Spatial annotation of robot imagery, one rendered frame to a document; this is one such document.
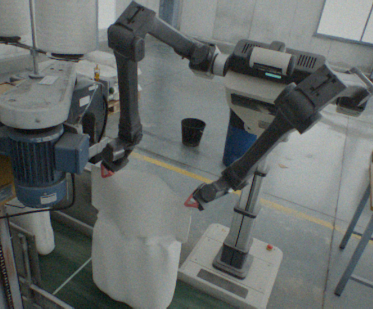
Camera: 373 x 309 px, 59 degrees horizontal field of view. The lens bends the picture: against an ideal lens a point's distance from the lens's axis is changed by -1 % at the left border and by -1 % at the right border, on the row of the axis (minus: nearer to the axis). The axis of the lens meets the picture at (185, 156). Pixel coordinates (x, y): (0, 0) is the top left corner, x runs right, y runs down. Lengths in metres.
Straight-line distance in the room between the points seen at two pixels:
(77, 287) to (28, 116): 1.07
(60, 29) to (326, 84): 0.68
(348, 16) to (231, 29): 2.78
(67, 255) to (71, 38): 1.26
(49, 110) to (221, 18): 8.75
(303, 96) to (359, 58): 8.21
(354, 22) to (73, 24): 8.24
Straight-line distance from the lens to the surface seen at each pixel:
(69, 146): 0.99
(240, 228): 1.91
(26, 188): 1.07
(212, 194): 1.08
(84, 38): 1.01
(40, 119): 0.94
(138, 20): 0.98
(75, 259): 1.93
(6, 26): 1.20
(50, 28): 1.00
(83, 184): 2.03
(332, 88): 0.84
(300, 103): 0.83
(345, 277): 2.53
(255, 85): 1.38
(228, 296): 1.79
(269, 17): 9.18
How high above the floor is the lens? 1.77
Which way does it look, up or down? 29 degrees down
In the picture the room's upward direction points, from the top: 8 degrees clockwise
